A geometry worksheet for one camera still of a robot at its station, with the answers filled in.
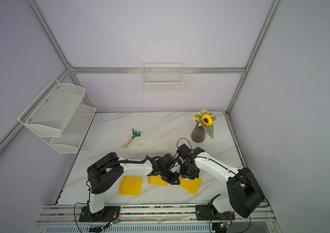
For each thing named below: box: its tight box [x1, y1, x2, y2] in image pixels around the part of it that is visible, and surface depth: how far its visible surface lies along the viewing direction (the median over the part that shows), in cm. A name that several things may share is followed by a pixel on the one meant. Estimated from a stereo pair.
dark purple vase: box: [191, 123, 207, 144], surface depth 100 cm
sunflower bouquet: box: [191, 109, 217, 140], surface depth 84 cm
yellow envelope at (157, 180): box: [148, 174, 169, 187], surface depth 86 cm
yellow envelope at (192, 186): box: [179, 176, 203, 196], surface depth 84 cm
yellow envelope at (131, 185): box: [118, 175, 144, 197], surface depth 84 cm
